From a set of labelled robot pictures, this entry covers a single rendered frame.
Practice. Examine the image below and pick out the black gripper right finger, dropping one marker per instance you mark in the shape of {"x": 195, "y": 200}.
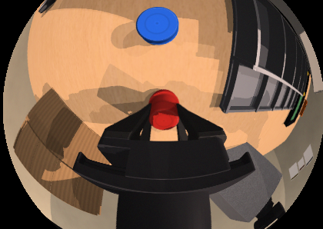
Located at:
{"x": 197, "y": 127}

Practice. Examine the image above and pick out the green tray with black rim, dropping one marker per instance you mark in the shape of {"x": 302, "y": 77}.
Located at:
{"x": 292, "y": 113}

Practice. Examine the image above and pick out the red plug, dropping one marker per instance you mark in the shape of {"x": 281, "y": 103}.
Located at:
{"x": 164, "y": 113}

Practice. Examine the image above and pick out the grey slanted panel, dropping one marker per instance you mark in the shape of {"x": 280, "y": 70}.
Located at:
{"x": 247, "y": 87}

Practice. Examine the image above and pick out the blue round disc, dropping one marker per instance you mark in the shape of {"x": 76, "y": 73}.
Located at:
{"x": 157, "y": 25}

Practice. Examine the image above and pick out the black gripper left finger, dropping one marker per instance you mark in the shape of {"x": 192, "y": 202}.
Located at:
{"x": 132, "y": 126}

